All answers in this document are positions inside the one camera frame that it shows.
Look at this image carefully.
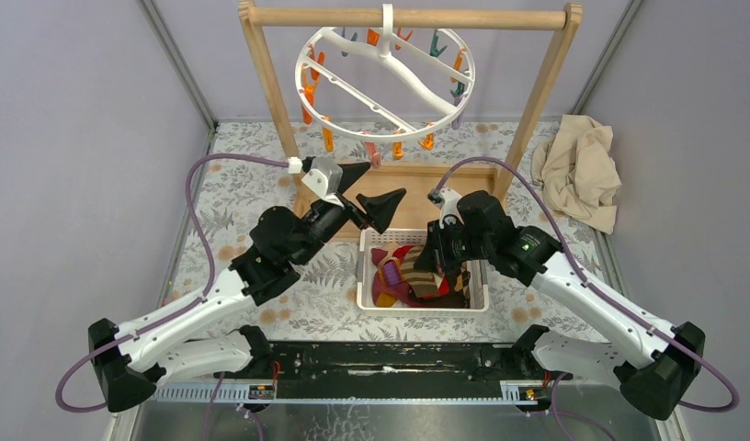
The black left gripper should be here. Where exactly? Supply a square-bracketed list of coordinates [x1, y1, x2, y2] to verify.
[291, 164, 404, 267]

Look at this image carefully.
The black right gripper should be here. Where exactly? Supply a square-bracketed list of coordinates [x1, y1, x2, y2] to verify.
[415, 216, 493, 274]

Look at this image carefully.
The teal clothes peg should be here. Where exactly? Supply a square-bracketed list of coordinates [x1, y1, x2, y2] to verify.
[450, 78, 468, 99]

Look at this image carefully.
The purple orange striped sock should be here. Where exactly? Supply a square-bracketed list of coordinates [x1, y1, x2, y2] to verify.
[371, 262, 421, 308]

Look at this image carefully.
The brown beige striped sock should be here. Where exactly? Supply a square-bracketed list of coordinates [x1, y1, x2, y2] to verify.
[400, 254, 443, 299]

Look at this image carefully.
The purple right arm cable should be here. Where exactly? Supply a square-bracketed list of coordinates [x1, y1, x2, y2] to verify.
[436, 156, 742, 413]

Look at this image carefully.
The white round clip hanger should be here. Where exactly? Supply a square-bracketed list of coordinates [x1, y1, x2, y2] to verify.
[294, 4, 477, 146]

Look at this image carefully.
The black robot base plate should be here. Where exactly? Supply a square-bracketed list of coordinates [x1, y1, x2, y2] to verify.
[213, 340, 574, 400]

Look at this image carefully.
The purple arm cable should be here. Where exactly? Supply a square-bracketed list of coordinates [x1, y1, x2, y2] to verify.
[436, 156, 742, 413]
[54, 153, 291, 413]

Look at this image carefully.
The red santa bear sock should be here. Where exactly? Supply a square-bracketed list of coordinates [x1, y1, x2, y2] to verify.
[392, 245, 423, 263]

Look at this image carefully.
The beige maroon toe sock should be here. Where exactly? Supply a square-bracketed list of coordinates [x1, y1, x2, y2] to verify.
[370, 243, 401, 268]

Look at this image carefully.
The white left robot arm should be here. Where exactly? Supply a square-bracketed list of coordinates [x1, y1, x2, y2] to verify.
[88, 158, 406, 413]

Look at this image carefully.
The beige crumpled cloth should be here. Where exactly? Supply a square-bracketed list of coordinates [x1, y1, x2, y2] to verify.
[531, 115, 621, 234]

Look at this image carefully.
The grey cable duct rail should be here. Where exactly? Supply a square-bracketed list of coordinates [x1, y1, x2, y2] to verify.
[152, 380, 548, 406]

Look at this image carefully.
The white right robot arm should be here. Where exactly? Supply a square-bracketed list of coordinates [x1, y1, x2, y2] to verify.
[417, 188, 706, 421]

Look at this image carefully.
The floral patterned table mat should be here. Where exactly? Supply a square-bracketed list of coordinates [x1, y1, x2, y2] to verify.
[164, 119, 612, 343]

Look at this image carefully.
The wooden hanger stand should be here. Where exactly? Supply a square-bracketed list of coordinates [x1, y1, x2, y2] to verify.
[238, 1, 585, 242]

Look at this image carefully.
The orange clothes peg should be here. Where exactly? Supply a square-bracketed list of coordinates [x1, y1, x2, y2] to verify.
[300, 85, 316, 125]
[322, 126, 335, 153]
[417, 130, 435, 151]

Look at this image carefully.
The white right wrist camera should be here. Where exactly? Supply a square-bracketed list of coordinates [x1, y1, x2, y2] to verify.
[427, 187, 463, 229]

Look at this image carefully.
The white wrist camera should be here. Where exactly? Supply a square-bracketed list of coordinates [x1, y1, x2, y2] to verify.
[287, 157, 344, 208]
[427, 187, 463, 229]

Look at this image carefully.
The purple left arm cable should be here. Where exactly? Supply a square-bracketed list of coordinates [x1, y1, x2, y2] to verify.
[54, 153, 291, 413]

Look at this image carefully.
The dark brown sock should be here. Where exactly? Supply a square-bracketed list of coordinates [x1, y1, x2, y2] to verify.
[418, 278, 456, 309]

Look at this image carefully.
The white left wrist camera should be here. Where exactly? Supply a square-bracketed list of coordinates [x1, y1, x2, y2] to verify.
[287, 157, 344, 208]

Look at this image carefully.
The white plastic basket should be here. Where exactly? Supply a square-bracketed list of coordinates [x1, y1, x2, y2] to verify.
[357, 229, 489, 317]

